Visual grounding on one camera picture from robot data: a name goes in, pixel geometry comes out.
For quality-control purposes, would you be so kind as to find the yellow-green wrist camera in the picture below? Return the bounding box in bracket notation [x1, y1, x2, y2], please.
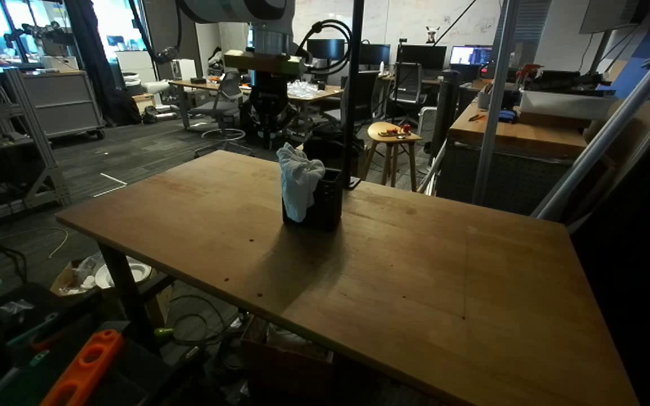
[222, 48, 303, 74]

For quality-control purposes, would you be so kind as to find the computer monitor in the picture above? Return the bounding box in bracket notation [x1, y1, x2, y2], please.
[449, 44, 492, 68]

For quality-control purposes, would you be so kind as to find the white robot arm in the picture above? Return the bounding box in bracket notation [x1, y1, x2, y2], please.
[176, 0, 303, 140]

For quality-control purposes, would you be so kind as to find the silver diagonal metal pole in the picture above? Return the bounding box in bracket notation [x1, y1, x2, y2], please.
[533, 70, 650, 221]

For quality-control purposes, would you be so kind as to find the black office chair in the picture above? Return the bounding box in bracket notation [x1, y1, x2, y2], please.
[387, 60, 424, 117]

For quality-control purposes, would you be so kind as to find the black vertical pole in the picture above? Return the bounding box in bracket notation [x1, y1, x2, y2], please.
[340, 0, 366, 189]

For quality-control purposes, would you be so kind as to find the white towel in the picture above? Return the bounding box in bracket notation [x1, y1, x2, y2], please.
[274, 141, 324, 223]

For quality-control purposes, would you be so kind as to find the orange plastic case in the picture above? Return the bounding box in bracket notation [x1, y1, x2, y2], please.
[41, 329, 124, 406]

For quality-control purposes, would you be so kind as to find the black mesh box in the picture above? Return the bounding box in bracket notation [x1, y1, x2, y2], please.
[281, 167, 343, 232]

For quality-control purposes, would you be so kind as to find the wooden top workbench cabinet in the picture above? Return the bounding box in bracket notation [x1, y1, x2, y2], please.
[436, 103, 587, 214]

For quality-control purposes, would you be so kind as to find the round wooden stool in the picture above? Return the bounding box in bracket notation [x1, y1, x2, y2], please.
[360, 121, 420, 185]

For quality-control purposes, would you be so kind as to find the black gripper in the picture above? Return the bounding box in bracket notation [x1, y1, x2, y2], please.
[251, 70, 286, 140]

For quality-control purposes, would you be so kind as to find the grey shelving cart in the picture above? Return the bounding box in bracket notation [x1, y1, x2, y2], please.
[22, 72, 103, 138]

